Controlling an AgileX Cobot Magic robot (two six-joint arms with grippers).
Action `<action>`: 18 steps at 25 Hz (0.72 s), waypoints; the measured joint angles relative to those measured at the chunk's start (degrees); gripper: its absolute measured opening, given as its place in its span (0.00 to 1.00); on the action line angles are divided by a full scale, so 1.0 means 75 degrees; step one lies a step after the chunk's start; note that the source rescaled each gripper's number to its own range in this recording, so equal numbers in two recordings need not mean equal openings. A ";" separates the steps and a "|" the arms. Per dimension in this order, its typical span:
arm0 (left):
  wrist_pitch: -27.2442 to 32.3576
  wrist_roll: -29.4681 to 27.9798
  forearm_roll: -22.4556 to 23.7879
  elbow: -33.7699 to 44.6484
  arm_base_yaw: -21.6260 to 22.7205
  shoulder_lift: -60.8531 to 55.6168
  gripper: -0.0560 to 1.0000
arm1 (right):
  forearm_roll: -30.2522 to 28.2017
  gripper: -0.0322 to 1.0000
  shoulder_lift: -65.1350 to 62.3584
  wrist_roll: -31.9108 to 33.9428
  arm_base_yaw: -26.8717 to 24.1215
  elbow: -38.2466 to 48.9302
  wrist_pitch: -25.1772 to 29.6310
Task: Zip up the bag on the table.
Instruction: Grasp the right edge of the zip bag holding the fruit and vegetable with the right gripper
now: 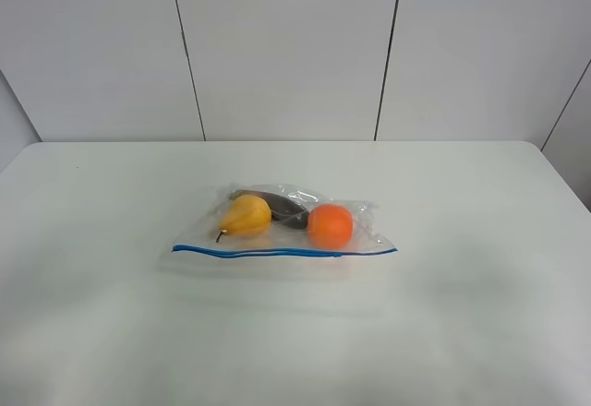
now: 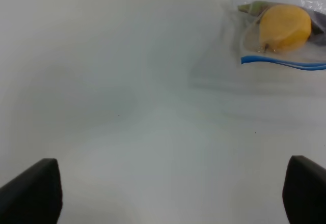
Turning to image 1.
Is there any clear zip bag blue seal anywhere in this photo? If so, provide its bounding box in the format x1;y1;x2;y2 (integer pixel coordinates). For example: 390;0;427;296
171;185;397;260

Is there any dark purple eggplant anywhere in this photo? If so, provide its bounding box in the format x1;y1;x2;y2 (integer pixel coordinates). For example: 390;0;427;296
228;189;309;231

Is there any orange fruit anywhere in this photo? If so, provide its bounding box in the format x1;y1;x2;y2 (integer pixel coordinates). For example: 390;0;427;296
308;204;354;250

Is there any yellow pear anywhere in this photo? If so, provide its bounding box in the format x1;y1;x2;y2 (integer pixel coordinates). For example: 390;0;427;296
216;195;271;243

